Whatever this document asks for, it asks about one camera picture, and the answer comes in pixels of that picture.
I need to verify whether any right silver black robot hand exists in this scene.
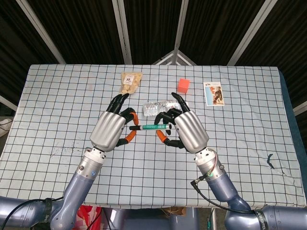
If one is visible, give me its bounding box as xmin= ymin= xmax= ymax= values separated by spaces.
xmin=154 ymin=92 xmax=209 ymax=154

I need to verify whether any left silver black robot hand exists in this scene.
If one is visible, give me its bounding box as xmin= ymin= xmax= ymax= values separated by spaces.
xmin=89 ymin=92 xmax=140 ymax=153

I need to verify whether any green white marker pen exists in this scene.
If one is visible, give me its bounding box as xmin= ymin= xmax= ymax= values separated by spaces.
xmin=140 ymin=123 xmax=172 ymax=131

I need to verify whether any printed picture card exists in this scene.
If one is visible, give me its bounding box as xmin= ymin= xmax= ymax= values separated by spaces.
xmin=203 ymin=81 xmax=225 ymax=106

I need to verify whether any clear plastic water bottle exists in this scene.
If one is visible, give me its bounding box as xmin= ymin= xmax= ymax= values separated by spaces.
xmin=143 ymin=99 xmax=189 ymax=117

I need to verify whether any orange cube block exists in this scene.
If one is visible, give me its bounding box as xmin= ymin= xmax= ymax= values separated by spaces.
xmin=177 ymin=78 xmax=191 ymax=93

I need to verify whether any clear bag of snacks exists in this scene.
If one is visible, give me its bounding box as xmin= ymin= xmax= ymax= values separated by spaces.
xmin=118 ymin=71 xmax=143 ymax=96

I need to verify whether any checkered white tablecloth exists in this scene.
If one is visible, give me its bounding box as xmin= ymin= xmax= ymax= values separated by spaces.
xmin=0 ymin=63 xmax=307 ymax=214

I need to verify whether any red shopping bag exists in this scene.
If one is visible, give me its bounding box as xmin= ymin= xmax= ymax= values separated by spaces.
xmin=76 ymin=205 xmax=103 ymax=230

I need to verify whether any metal table leg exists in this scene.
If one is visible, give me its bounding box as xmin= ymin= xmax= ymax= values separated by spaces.
xmin=210 ymin=207 xmax=217 ymax=230

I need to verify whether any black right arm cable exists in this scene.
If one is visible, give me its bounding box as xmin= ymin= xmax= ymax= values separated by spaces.
xmin=190 ymin=174 xmax=255 ymax=214

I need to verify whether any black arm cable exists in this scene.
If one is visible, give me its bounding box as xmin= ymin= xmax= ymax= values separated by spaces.
xmin=0 ymin=195 xmax=64 ymax=230
xmin=190 ymin=174 xmax=255 ymax=214

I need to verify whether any white triangular metal frame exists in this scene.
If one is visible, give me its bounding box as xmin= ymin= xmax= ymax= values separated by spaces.
xmin=151 ymin=49 xmax=198 ymax=66

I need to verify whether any white metal frame post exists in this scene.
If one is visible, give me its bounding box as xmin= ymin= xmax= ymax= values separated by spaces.
xmin=173 ymin=0 xmax=190 ymax=52
xmin=112 ymin=0 xmax=133 ymax=65
xmin=15 ymin=0 xmax=67 ymax=65
xmin=292 ymin=102 xmax=307 ymax=117
xmin=226 ymin=0 xmax=279 ymax=66
xmin=0 ymin=94 xmax=18 ymax=112

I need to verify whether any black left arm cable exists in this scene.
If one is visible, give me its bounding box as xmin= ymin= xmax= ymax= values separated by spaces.
xmin=0 ymin=195 xmax=64 ymax=230

